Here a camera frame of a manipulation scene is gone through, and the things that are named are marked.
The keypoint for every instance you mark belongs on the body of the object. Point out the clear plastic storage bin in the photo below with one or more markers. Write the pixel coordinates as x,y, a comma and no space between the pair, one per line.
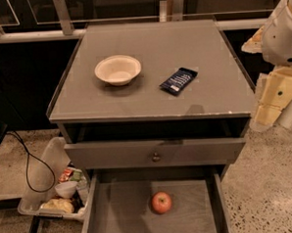
42,179

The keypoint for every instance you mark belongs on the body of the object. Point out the red apple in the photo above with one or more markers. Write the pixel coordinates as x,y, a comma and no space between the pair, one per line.
161,202

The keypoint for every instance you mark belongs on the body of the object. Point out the yellow chip bag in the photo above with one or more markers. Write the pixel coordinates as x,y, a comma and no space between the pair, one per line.
64,205

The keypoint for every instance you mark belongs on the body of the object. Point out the red snack packet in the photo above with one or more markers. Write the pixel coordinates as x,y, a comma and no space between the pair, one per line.
65,175

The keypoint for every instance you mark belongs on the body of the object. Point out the metal railing frame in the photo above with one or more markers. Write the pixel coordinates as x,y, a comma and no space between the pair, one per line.
30,20

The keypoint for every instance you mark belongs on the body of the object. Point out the grey top drawer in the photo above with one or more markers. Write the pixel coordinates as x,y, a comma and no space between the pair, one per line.
135,154

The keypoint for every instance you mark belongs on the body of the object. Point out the open grey middle drawer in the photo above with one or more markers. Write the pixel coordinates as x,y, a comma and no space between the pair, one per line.
119,201

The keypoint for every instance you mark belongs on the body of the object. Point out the small white bowl in bin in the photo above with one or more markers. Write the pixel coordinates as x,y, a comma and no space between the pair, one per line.
66,189

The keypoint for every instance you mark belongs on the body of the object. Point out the white paper bowl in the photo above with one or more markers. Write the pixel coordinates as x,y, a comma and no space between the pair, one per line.
118,70

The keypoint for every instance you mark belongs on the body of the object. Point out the dark blue snack bar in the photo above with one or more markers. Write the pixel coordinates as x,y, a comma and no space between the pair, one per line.
175,84

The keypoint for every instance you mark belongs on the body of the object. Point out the white table leg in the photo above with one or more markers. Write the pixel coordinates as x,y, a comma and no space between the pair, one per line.
291,111

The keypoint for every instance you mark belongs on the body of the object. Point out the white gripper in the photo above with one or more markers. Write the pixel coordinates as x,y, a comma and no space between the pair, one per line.
281,42

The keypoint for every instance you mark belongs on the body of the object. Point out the brass drawer knob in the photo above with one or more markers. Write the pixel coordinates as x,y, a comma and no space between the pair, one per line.
156,158

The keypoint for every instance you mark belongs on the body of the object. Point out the grey drawer cabinet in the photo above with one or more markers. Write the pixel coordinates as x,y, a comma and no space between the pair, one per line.
216,104

